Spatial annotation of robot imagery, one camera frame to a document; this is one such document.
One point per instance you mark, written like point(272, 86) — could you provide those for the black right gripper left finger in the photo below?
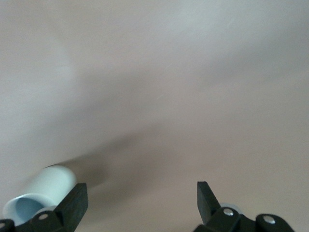
point(70, 207)

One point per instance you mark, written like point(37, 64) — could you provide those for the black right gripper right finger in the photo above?
point(207, 205)

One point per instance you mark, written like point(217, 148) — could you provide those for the beige ceramic mug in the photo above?
point(51, 183)

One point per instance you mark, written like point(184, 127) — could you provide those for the brown table cover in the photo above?
point(154, 96)

